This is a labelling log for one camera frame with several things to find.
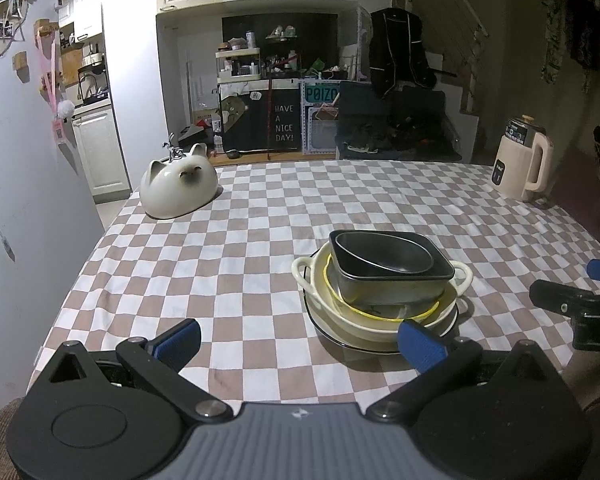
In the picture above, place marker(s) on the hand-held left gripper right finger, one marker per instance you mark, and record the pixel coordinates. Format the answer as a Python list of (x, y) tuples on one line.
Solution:
[(420, 345)]

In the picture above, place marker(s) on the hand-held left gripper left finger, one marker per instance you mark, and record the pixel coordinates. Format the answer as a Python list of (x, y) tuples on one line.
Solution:
[(180, 342)]

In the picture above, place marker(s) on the yellow rimmed bowl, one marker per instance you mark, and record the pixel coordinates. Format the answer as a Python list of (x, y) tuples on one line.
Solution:
[(380, 311)]

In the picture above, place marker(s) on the white plate with dark rim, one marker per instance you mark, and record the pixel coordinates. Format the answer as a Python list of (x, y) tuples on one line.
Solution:
[(350, 342)]

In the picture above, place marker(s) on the oval steel bowl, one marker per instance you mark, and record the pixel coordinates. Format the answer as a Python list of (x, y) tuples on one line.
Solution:
[(380, 255)]

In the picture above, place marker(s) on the checkered tablecloth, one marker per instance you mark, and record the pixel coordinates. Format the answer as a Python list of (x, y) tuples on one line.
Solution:
[(230, 240)]

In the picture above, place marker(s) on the cream electric kettle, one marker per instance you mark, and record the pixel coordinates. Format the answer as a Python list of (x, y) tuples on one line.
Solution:
[(517, 165)]

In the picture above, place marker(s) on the cat shaped ceramic bowl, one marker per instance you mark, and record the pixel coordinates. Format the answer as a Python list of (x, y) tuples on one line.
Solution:
[(175, 190)]

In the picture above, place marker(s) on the silver faucet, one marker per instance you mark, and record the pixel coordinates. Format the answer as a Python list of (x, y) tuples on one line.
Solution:
[(172, 150)]

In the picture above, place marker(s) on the white kitchen cabinet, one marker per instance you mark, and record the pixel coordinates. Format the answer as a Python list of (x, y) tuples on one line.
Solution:
[(100, 155)]

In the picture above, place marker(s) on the white low cabinet wooden top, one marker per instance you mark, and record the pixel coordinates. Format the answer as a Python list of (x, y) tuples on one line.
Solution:
[(280, 156)]

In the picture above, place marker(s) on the dark fabric storage bin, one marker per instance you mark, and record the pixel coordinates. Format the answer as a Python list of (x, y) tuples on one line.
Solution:
[(395, 125)]

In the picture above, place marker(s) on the white lattice storage box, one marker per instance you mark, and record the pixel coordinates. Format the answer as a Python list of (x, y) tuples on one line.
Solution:
[(320, 130)]

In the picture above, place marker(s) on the black lettered sign board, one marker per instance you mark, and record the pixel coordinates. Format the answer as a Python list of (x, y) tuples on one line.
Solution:
[(282, 125)]

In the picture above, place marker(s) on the teal lettered sign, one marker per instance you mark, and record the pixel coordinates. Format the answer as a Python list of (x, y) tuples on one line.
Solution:
[(320, 92)]

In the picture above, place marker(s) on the stair railing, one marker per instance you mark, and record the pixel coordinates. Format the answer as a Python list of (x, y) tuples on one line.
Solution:
[(465, 35)]

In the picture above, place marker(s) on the white trolley shelf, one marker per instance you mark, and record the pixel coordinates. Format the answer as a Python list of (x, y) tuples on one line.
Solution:
[(237, 65)]

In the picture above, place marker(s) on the black jacket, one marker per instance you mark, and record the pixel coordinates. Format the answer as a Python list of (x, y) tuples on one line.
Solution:
[(400, 50)]

